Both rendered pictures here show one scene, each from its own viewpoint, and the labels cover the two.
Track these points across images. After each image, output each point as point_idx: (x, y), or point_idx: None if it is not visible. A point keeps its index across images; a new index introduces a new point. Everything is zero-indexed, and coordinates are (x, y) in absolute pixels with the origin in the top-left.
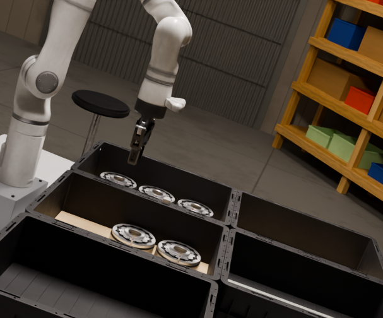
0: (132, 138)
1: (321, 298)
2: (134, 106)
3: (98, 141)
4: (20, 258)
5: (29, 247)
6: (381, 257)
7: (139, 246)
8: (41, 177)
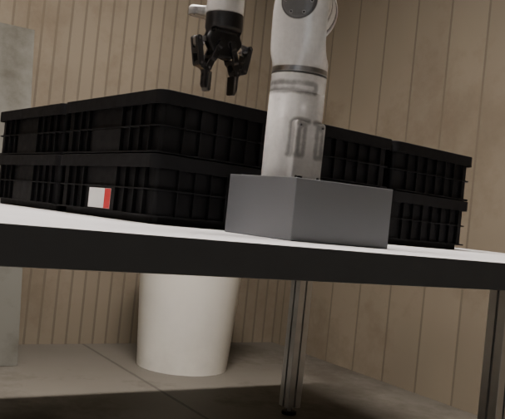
0: (249, 63)
1: None
2: (239, 27)
3: (178, 91)
4: (387, 181)
5: (384, 169)
6: None
7: None
8: (112, 224)
